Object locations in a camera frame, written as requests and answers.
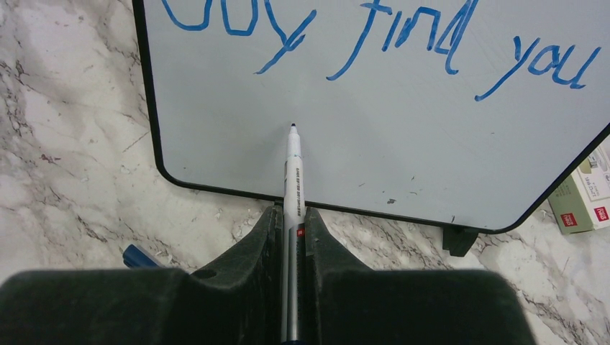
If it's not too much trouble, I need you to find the whiteboard marker pen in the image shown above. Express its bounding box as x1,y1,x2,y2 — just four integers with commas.
280,124,306,344

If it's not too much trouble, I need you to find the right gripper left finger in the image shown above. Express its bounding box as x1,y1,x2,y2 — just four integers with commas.
1,206,281,344

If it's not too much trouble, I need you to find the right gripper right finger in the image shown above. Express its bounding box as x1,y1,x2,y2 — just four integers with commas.
305,208,535,344

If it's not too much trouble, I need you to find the blue marker cap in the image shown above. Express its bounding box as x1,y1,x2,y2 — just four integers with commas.
122,244,162,269

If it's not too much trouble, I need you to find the white eraser box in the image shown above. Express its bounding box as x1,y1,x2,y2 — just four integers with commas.
548,138,609,235

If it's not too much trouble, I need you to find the black framed small whiteboard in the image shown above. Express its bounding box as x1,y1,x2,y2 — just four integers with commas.
132,1,609,234

